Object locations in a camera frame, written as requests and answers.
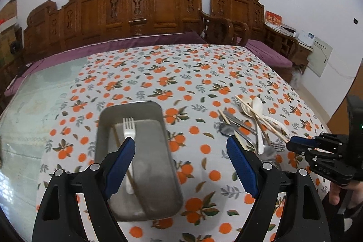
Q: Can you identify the person's right hand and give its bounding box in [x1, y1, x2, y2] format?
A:
[328, 181, 363, 215]

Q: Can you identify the white plastic bag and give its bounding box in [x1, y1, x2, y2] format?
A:
[291, 68, 304, 89]

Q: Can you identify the white plastic spoon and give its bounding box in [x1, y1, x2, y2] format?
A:
[241, 97, 290, 136]
[252, 96, 266, 154]

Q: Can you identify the white electrical panel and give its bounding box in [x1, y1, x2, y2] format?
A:
[308, 36, 333, 77]

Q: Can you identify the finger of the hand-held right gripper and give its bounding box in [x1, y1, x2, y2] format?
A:
[289, 133, 345, 149]
[286, 142, 358, 187]

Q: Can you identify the cardboard box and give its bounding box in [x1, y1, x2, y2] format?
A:
[0, 0, 18, 33]

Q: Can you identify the short purple seat cushion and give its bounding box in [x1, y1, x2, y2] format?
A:
[245, 39, 292, 68]

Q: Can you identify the carved wooden armchair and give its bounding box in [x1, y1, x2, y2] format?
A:
[200, 0, 308, 67]

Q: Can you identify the wooden side table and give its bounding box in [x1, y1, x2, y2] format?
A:
[264, 22, 314, 72]

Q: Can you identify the metal fork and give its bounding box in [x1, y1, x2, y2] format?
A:
[238, 129, 286, 152]

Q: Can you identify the red gift box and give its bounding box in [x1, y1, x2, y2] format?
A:
[265, 11, 282, 27]

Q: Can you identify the carved wooden sofa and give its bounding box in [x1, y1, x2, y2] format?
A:
[0, 0, 207, 106]

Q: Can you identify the white box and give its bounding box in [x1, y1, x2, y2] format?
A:
[296, 31, 315, 45]

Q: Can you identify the metal tray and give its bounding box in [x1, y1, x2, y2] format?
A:
[94, 101, 184, 222]

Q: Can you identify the metal utensil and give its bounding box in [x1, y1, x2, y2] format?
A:
[223, 111, 258, 135]

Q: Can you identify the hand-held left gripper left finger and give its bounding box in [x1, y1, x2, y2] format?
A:
[32, 137, 137, 242]

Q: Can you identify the white plastic fork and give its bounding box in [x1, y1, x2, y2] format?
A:
[123, 117, 136, 194]

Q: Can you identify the orange print tablecloth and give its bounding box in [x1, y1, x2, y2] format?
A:
[37, 44, 331, 242]

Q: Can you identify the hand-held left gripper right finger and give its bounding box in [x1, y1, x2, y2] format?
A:
[226, 136, 332, 242]

